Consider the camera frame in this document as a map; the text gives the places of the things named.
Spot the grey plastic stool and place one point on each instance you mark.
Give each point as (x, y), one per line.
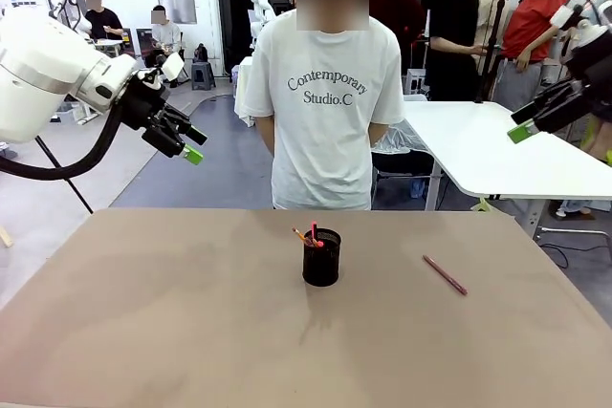
(416, 83)
(203, 76)

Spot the person in red T-shirt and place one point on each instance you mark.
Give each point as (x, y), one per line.
(531, 21)

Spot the yellow pencil pink eraser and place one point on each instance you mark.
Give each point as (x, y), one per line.
(299, 234)

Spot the man in black T-shirt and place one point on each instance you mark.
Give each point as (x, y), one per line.
(105, 21)

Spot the table with cream cloth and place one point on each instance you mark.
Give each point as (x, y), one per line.
(244, 88)

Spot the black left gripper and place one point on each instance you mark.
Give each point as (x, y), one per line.
(143, 104)

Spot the black mesh pen holder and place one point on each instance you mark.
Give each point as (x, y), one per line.
(321, 267)

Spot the person in white T-shirt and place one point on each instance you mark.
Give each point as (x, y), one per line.
(325, 150)

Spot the seated man grey sweater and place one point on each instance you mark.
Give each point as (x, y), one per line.
(165, 33)

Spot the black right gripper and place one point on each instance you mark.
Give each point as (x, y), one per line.
(593, 73)

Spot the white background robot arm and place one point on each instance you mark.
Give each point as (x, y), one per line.
(260, 2)

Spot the white folding table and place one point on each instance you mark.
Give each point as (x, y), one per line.
(478, 164)

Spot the clear plastic cover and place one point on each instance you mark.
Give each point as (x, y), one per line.
(406, 138)

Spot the person's left forearm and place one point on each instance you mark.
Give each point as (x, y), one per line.
(377, 133)

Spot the black chair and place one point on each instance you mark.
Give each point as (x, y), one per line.
(397, 169)

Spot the black tripod leg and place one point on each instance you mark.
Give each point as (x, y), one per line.
(64, 175)

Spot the black bag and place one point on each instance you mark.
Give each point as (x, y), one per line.
(201, 53)

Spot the person in black with hat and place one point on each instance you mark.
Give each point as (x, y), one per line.
(452, 45)

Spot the dark red pen black cap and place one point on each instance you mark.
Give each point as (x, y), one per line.
(313, 229)

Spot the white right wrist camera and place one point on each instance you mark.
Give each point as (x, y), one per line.
(564, 17)

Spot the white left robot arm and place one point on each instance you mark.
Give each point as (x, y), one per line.
(38, 83)

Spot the person's right forearm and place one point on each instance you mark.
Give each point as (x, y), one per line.
(265, 133)

